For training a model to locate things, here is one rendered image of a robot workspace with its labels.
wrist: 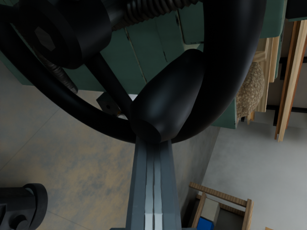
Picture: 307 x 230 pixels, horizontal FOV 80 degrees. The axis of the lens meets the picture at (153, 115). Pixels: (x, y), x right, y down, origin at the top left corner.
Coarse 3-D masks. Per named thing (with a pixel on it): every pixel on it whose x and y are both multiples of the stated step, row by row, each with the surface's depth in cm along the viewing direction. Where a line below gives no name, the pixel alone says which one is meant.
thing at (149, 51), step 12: (144, 24) 32; (132, 36) 35; (144, 36) 34; (156, 36) 32; (144, 48) 36; (156, 48) 34; (144, 60) 38; (156, 60) 36; (144, 72) 40; (156, 72) 38
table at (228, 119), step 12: (156, 24) 20; (168, 24) 20; (180, 24) 19; (168, 36) 21; (180, 36) 20; (168, 48) 22; (180, 48) 21; (168, 60) 23; (228, 108) 36; (216, 120) 39; (228, 120) 38
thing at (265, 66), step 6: (270, 42) 38; (270, 48) 39; (270, 54) 40; (270, 60) 41; (264, 66) 42; (264, 72) 43; (264, 90) 46; (264, 96) 47; (264, 102) 48; (258, 108) 50; (264, 108) 50
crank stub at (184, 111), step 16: (192, 48) 10; (176, 64) 9; (192, 64) 9; (160, 80) 8; (176, 80) 8; (192, 80) 8; (144, 96) 7; (160, 96) 7; (176, 96) 7; (192, 96) 8; (144, 112) 7; (160, 112) 7; (176, 112) 7; (144, 128) 7; (160, 128) 7; (176, 128) 7
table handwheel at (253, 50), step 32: (32, 0) 12; (64, 0) 13; (96, 0) 14; (224, 0) 8; (256, 0) 8; (0, 32) 21; (32, 32) 14; (64, 32) 13; (96, 32) 15; (224, 32) 9; (256, 32) 9; (32, 64) 24; (64, 64) 15; (96, 64) 17; (224, 64) 10; (64, 96) 25; (128, 96) 19; (224, 96) 11; (96, 128) 25; (128, 128) 22; (192, 128) 15
